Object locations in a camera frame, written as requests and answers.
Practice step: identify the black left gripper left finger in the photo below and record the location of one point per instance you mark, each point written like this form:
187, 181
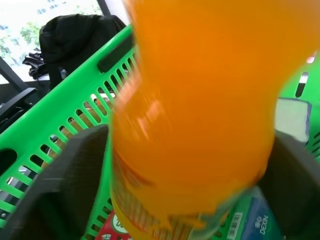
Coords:
62, 180

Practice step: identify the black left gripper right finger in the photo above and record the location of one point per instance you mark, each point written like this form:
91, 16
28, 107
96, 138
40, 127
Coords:
295, 180

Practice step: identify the orange juice bottle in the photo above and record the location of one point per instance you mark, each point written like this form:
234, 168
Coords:
200, 107

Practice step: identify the green plastic basket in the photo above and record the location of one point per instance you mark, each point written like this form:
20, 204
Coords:
75, 100

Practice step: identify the blue-green tissue pack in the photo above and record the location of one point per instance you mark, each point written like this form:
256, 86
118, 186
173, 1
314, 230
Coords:
252, 220

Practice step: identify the white and blue box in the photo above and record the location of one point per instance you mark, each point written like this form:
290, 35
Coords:
292, 117

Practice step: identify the red snack package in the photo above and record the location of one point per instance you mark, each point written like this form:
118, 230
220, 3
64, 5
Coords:
111, 227

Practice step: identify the black office chair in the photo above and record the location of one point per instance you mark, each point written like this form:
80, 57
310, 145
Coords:
13, 97

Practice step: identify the black backpack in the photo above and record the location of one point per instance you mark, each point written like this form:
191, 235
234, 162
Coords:
72, 42

